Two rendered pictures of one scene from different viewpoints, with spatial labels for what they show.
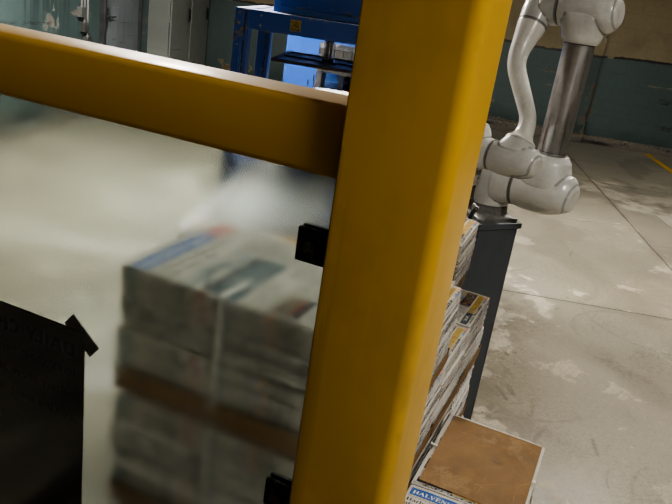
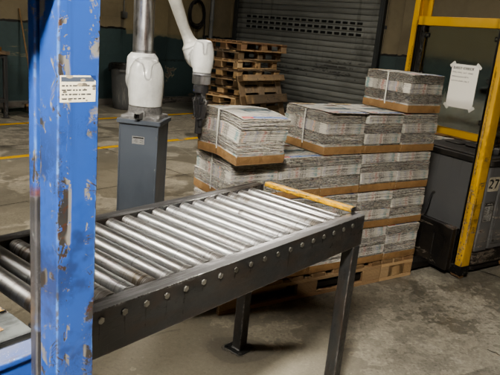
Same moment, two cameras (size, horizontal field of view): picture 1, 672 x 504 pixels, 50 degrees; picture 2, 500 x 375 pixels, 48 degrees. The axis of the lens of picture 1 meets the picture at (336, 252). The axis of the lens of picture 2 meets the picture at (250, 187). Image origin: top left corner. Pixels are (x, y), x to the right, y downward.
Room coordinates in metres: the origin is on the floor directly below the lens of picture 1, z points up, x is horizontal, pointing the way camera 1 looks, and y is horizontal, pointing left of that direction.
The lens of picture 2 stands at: (4.48, 1.42, 1.42)
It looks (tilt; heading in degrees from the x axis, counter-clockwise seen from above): 15 degrees down; 215
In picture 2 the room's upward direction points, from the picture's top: 5 degrees clockwise
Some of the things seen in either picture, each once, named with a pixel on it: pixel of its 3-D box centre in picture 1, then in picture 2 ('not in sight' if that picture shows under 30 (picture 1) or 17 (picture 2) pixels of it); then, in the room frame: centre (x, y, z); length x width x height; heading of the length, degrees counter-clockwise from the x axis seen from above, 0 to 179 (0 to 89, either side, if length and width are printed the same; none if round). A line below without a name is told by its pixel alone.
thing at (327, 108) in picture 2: not in sight; (328, 108); (1.64, -0.09, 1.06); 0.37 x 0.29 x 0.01; 70
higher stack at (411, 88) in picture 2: not in sight; (389, 173); (1.08, 0.10, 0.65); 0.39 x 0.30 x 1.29; 69
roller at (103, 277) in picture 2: not in sight; (80, 266); (3.58, 0.25, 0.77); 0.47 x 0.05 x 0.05; 86
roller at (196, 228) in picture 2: not in sight; (200, 232); (3.13, 0.28, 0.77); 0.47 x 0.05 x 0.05; 86
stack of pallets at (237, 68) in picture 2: not in sight; (241, 79); (-3.43, -4.55, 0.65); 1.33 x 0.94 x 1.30; 0
